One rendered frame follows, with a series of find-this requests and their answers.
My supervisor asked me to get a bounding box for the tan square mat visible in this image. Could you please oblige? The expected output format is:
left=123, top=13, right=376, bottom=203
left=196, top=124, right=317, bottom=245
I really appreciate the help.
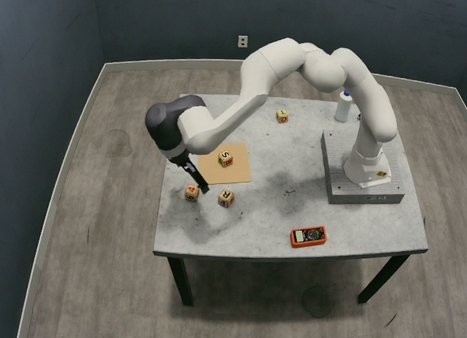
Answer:
left=198, top=143, right=252, bottom=185

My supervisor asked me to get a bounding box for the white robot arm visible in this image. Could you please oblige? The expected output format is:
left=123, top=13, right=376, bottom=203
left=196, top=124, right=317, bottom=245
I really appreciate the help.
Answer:
left=144, top=39, right=398, bottom=189

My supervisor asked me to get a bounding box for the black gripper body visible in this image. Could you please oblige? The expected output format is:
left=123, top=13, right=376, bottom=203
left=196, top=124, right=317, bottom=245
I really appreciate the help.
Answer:
left=168, top=149, right=190, bottom=167

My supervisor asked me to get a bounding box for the white plastic bottle with blue cap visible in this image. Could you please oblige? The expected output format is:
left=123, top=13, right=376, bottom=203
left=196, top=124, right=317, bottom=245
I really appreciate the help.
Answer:
left=335, top=90, right=352, bottom=122

